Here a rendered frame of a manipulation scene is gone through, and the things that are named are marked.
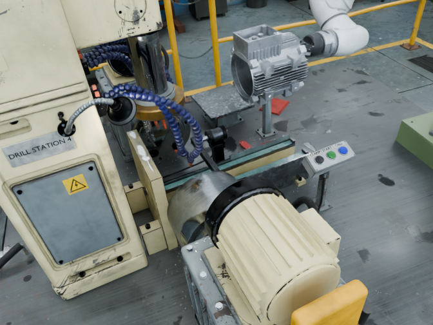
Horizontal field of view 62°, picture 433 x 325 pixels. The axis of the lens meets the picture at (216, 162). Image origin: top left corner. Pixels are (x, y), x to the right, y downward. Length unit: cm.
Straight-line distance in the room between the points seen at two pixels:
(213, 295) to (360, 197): 89
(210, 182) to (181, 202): 10
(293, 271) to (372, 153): 122
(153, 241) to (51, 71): 70
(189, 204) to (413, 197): 94
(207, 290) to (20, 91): 58
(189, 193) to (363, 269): 64
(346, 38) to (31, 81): 100
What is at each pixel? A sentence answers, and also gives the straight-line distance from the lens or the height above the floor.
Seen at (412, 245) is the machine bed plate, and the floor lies 80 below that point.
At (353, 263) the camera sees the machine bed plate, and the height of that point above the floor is 80.
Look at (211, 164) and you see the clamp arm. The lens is 132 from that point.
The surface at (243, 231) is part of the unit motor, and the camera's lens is 69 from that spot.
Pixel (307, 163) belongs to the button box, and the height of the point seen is 105.
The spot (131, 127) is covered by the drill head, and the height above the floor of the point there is 111.
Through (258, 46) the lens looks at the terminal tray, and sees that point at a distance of 117.
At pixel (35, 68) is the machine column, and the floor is 157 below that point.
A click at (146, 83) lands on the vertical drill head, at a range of 108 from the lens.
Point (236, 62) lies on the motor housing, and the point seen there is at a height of 133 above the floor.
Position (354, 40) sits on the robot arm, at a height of 135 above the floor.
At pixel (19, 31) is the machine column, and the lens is 84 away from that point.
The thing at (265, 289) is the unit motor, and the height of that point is 132.
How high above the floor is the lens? 187
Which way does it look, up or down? 40 degrees down
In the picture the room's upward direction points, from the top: 6 degrees counter-clockwise
